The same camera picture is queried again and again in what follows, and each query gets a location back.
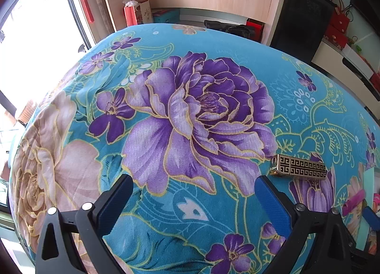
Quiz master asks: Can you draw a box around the red gift bag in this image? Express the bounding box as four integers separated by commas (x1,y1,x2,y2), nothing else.
329,0,351,34

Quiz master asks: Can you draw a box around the red paper bag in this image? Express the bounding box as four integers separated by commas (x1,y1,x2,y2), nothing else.
123,4,138,27

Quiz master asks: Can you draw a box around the blue plastic crate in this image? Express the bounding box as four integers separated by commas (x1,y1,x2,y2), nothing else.
153,10,180,24

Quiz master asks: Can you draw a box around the small red box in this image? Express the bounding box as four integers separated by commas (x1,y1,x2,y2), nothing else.
246,19,265,41

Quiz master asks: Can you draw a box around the black bag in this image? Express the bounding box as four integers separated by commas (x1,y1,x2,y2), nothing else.
205,19,248,38

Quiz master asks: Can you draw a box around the black water dispenser cabinet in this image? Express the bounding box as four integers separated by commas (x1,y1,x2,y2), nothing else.
269,0,336,61

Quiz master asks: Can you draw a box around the white paper bag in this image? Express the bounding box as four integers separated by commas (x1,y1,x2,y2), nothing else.
135,0,153,24

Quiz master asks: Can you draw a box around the teal box lid tray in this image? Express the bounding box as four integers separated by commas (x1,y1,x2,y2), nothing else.
355,167,380,252

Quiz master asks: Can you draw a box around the white television stand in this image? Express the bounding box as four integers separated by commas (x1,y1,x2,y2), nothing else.
312,38,380,99

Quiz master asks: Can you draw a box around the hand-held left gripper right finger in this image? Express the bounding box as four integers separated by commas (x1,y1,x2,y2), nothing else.
246,175,357,274

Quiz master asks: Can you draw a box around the gold patterned lighter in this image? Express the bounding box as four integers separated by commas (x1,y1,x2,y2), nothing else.
270,154,327,180

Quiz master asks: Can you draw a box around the white flat box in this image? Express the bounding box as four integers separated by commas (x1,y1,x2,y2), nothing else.
341,44,376,80

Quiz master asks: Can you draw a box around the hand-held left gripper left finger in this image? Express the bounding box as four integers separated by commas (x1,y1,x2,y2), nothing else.
35,174,134,274

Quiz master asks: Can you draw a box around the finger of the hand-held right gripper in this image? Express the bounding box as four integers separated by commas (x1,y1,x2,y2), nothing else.
363,205,380,234

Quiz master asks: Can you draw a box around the red gift box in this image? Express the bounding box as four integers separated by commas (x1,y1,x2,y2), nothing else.
323,32,349,50

